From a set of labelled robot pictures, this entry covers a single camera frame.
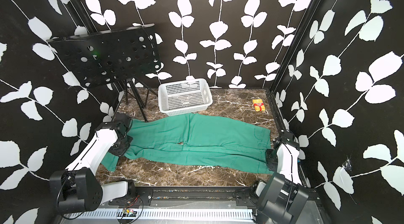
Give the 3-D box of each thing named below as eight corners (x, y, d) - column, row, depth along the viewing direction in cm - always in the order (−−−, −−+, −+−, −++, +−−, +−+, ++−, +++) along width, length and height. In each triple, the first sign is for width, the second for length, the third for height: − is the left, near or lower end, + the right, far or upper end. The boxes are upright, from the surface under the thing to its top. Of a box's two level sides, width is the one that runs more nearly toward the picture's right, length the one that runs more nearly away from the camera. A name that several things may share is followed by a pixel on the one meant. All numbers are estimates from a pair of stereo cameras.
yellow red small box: (254, 111, 111) (255, 109, 109) (252, 101, 117) (253, 99, 115) (265, 111, 111) (266, 109, 109) (262, 101, 117) (263, 99, 115)
